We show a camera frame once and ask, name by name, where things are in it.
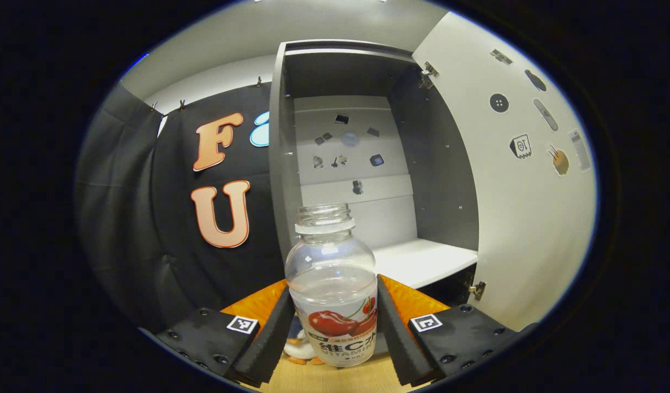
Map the penguin plush toy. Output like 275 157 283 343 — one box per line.
283 315 325 365

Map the white cabinet shelf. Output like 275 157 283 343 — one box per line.
370 238 479 290

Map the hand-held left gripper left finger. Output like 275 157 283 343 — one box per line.
155 280 296 388

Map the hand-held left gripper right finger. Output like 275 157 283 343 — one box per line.
375 274 538 387

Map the clear bottle with red label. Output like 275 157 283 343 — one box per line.
284 204 379 367

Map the white cabinet door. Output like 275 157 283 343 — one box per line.
411 11 597 332

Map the black backdrop cloth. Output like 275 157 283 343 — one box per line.
75 82 286 331

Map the grey cabinet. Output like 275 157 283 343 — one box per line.
268 39 480 306

